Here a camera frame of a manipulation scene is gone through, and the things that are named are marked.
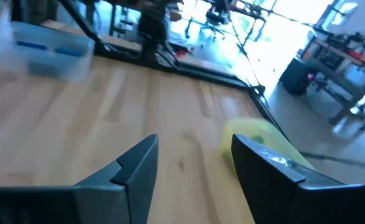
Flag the black box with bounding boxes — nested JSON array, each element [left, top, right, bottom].
[[278, 57, 312, 96]]

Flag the black office chair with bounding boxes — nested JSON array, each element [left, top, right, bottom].
[[184, 9, 230, 43]]

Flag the green toy block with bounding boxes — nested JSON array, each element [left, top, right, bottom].
[[249, 134, 266, 145]]

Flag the yellow plastic bin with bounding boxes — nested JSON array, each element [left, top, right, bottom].
[[220, 118, 314, 171]]

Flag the wooden workbench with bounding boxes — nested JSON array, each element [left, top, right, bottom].
[[305, 36, 365, 126]]

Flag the black aluminium table frame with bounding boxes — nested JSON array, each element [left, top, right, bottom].
[[57, 0, 295, 150]]

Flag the clear plastic bin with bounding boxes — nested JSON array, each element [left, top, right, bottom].
[[0, 21, 96, 83]]

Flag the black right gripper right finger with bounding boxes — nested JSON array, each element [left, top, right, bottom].
[[231, 134, 365, 224]]

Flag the blue toy block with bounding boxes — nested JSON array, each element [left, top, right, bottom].
[[15, 40, 49, 52], [54, 46, 85, 58]]

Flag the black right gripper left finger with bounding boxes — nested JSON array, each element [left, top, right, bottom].
[[0, 134, 159, 224]]

